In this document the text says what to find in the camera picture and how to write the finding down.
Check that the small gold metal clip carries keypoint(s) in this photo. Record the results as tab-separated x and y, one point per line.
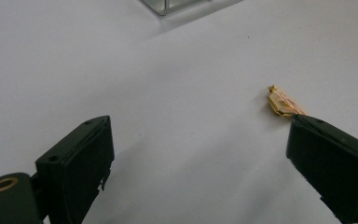
279	104

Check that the clear plastic box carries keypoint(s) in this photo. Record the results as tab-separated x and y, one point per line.
171	5

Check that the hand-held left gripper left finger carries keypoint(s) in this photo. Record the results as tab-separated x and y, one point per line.
74	168

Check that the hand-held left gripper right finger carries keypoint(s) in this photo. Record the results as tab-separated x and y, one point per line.
332	161

